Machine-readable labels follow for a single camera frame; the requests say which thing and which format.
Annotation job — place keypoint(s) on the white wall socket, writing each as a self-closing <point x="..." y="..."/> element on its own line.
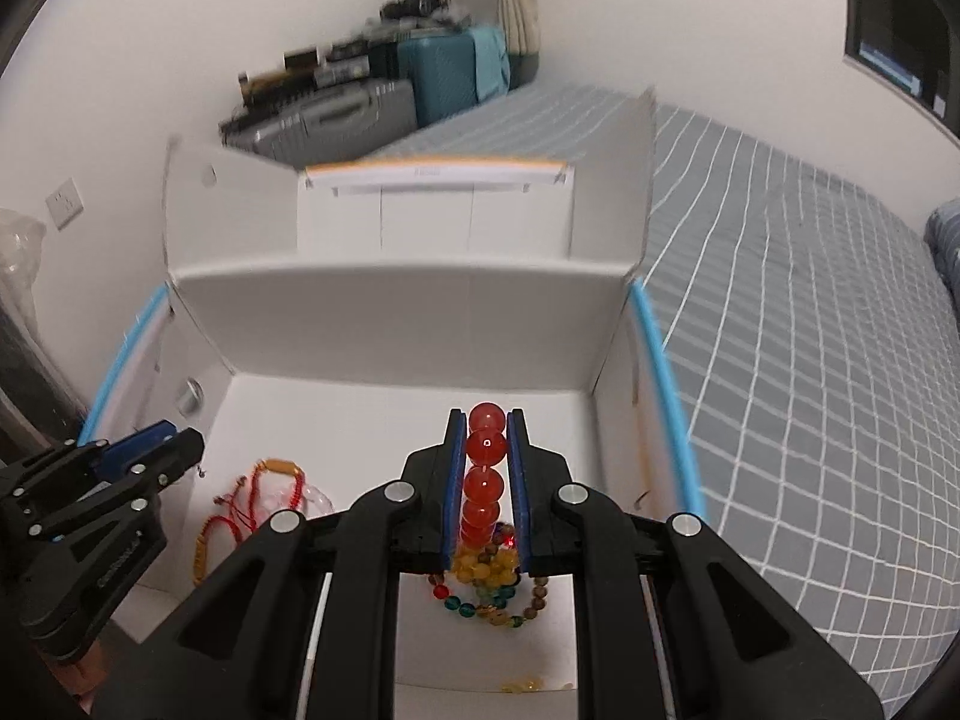
<point x="65" y="204"/>

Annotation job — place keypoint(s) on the white cardboard box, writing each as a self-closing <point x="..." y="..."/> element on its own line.
<point x="334" y="316"/>

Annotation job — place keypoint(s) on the teal cloth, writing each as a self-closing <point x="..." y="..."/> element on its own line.
<point x="492" y="70"/>

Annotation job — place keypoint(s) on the dark window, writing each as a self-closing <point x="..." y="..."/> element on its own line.
<point x="910" y="44"/>

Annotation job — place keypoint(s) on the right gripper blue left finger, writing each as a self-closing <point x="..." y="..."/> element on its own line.
<point x="455" y="437"/>

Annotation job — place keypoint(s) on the teal suitcase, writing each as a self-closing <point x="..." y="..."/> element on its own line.
<point x="441" y="68"/>

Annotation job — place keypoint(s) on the black items on suitcase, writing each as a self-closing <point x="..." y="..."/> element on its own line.
<point x="372" y="53"/>

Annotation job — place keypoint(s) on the grey checked bed sheet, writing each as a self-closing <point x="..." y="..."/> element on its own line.
<point x="814" y="350"/>

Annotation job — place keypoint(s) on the blue striped rolled duvet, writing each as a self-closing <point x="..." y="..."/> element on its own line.
<point x="942" y="234"/>

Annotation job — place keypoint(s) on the grey suitcase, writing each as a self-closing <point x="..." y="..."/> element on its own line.
<point x="333" y="125"/>

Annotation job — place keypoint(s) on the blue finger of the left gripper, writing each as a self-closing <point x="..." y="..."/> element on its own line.
<point x="116" y="459"/>
<point x="161" y="464"/>

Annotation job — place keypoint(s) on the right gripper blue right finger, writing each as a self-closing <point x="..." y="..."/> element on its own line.
<point x="518" y="448"/>

